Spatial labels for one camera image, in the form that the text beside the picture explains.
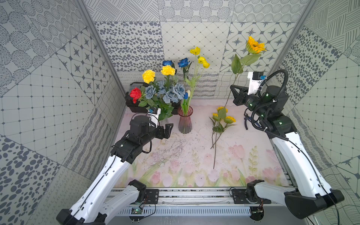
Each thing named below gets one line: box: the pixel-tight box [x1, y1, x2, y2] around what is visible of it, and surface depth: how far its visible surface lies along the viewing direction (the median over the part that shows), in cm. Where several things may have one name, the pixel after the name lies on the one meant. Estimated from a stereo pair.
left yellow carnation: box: [142, 69, 157, 84], surface depth 70 cm
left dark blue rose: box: [162, 60, 173, 67], surface depth 79 cm
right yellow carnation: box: [160, 64, 176, 76], surface depth 70 cm
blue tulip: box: [180, 92, 190, 117], surface depth 88 cm
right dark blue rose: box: [177, 57, 191, 68], surface depth 81 cm
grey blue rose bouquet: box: [138, 75, 186, 121], surface depth 81 cm
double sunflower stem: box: [223, 36, 267, 108], surface depth 56 cm
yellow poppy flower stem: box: [184, 46, 211, 109], surface depth 82 cm
